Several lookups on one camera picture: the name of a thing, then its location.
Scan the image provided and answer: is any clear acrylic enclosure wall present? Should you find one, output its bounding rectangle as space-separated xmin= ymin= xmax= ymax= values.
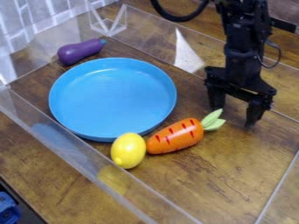
xmin=0 ymin=0 xmax=299 ymax=224

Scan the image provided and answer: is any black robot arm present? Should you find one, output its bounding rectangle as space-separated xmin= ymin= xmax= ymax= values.
xmin=150 ymin=0 xmax=277 ymax=128

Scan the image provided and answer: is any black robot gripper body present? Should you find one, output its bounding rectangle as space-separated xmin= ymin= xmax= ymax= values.
xmin=203 ymin=49 xmax=278 ymax=113

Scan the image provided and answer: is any yellow toy lemon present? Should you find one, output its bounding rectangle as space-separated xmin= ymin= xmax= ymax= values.
xmin=111 ymin=133 xmax=146 ymax=169

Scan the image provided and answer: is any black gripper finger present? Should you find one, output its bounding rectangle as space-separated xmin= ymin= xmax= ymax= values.
xmin=207 ymin=85 xmax=226 ymax=110
xmin=245 ymin=99 xmax=270 ymax=129

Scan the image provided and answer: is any orange toy carrot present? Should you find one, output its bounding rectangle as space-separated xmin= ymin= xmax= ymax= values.
xmin=146 ymin=108 xmax=226 ymax=155

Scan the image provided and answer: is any purple toy eggplant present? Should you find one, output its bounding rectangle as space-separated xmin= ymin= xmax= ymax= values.
xmin=58 ymin=38 xmax=107 ymax=66

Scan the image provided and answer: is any blue object at corner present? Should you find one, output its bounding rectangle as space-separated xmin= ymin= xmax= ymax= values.
xmin=0 ymin=192 xmax=22 ymax=224

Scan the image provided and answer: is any blue round plate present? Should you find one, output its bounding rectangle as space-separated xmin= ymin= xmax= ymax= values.
xmin=48 ymin=58 xmax=177 ymax=142

